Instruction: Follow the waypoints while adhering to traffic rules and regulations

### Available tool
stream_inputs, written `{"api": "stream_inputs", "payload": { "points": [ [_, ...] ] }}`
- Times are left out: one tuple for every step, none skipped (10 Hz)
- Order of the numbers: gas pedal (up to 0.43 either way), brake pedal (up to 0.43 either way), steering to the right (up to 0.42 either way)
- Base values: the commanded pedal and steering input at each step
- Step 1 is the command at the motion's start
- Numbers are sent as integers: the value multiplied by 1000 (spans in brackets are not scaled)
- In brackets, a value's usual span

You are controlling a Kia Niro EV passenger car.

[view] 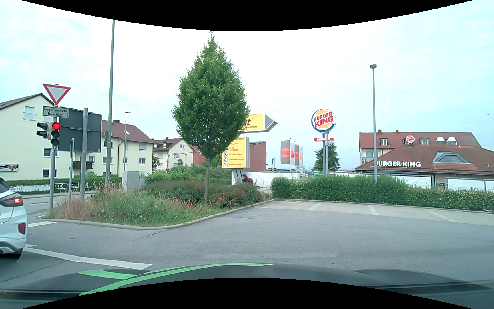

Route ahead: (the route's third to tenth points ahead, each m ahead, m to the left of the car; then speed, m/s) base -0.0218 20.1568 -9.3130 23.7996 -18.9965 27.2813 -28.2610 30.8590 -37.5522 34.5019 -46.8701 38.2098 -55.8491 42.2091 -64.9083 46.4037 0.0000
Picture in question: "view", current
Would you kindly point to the red brick building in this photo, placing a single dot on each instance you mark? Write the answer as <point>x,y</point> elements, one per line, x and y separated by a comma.
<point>257,156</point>

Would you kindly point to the road markings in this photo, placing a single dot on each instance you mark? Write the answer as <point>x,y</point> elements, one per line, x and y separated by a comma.
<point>88,259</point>

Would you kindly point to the slender green tree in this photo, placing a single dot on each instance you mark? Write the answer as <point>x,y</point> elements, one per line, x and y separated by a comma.
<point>210,107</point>

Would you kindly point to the paved parking area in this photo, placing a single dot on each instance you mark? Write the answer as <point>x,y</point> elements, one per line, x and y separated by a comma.
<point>384,210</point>

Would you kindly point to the trimmed green hedge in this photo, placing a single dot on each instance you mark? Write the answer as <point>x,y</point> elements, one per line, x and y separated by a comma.
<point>380,191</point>

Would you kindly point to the planted traffic island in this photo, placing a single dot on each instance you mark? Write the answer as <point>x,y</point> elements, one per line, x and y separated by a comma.
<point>144,206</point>

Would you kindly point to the traffic light with give-way sign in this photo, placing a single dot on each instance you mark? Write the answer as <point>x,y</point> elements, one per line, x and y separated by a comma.
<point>54,133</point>

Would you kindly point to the house with red tiled roof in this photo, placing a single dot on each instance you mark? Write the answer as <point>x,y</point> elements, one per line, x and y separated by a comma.
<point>414,143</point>

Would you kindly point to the large sign seen from behind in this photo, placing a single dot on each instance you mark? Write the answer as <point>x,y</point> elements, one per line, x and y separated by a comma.
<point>79,128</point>

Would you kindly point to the car's own bonnet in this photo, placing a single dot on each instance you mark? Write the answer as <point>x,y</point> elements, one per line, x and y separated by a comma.
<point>230,274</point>

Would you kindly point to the person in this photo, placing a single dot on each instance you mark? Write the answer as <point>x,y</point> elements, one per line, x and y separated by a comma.
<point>247,179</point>

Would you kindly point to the thin curved lamp post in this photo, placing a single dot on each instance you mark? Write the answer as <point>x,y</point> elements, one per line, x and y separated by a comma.
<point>125,141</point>

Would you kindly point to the row of flags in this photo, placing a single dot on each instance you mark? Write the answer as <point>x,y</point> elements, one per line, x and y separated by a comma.
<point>290,153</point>

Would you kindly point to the restaurant building with red roof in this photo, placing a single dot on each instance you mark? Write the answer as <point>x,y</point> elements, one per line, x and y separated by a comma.
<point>444,165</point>

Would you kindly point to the cream apartment building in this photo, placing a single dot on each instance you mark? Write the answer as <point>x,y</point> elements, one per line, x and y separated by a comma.
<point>11,146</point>

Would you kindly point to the round restaurant sign on pole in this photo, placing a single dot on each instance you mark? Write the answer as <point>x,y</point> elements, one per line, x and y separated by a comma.
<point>323,122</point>

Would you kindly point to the cream building with brown roof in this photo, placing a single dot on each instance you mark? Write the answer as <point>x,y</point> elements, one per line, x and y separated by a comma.
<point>129,150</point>

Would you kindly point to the yellow billboard with arrow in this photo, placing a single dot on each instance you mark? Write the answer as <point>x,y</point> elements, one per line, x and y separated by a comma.
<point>240,150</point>

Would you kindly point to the black direction sign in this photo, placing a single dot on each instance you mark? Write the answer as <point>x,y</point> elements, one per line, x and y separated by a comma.
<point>66,186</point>

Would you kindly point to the grey asphalt road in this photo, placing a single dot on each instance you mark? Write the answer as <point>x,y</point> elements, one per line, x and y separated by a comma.
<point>298,240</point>

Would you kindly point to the tall grey lamp post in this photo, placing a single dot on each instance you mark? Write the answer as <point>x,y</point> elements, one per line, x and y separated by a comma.
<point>109,107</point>

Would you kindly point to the low hedge by building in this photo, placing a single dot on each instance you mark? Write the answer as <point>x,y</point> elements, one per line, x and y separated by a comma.
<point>58,182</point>

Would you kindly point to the grey street cabinet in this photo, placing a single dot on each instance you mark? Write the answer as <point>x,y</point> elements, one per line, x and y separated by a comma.
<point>130,180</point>

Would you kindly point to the dark conifer tree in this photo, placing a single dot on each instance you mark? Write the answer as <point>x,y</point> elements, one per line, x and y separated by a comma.
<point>326,159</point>

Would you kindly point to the white low wall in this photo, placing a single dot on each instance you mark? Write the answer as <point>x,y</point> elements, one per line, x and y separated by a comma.
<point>272,177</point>

